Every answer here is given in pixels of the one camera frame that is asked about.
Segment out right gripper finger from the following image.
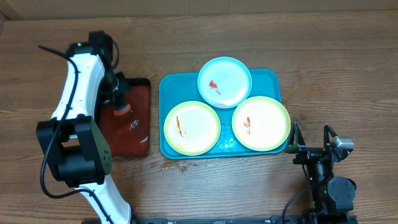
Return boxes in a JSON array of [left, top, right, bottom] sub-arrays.
[[284, 122, 306, 153], [323, 124, 337, 148]]

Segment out round orange green sponge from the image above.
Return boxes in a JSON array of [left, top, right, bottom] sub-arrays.
[[113, 103, 131, 116]]

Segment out green plate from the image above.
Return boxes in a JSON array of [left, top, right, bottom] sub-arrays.
[[232, 96, 291, 152], [163, 101, 221, 156]]

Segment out light blue plate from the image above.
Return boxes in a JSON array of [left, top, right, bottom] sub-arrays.
[[197, 57, 252, 108]]

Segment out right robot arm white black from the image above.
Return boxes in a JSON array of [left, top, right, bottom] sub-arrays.
[[280, 123, 358, 223]]

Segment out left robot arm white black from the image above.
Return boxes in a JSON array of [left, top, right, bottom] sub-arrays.
[[36, 39, 134, 223]]

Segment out dark red tray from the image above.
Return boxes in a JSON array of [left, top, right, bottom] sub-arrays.
[[98, 78, 151, 157]]

